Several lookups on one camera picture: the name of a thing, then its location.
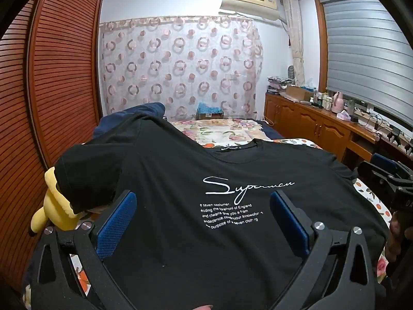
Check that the beige tied window curtain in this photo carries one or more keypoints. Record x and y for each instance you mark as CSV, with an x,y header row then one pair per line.
x,y
295,32

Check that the wall air conditioner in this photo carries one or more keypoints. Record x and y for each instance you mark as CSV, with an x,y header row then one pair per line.
x,y
266,9

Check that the floral blanket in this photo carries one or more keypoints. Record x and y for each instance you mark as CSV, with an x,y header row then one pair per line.
x,y
221,132

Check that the black printed t-shirt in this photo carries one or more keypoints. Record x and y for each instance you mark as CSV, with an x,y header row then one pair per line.
x,y
203,232

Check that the stack of papers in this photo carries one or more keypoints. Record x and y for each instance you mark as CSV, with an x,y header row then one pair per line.
x,y
277,84

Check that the wooden sideboard cabinet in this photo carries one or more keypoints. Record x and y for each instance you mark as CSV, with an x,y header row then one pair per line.
x,y
348,141

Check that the person's right hand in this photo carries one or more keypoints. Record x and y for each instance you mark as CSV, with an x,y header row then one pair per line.
x,y
397,232

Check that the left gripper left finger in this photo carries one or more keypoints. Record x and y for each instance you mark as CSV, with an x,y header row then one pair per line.
x,y
69,270

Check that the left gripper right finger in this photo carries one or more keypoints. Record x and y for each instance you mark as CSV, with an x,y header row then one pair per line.
x,y
336,270

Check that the pink kettle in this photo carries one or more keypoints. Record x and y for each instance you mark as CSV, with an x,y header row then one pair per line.
x,y
337,103

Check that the yellow plush toy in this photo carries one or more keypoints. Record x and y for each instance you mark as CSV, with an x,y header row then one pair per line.
x,y
56,208

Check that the navy bed skirt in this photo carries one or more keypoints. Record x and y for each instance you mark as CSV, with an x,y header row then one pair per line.
x,y
269,131

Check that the grey window blind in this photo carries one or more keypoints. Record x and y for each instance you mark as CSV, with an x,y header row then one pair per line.
x,y
369,57

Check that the pink tissue pack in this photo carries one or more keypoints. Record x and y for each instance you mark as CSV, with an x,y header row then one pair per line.
x,y
343,116

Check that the box with blue cloth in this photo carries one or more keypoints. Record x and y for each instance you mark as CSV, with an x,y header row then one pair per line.
x,y
205,112

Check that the orange print bed sheet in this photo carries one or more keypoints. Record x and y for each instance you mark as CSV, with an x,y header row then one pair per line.
x,y
359,186

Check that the cardboard box on cabinet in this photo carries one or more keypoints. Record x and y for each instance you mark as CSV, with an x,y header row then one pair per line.
x,y
298,93

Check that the pink circle pattern curtain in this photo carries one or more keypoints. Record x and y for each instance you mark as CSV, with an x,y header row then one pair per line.
x,y
181,62

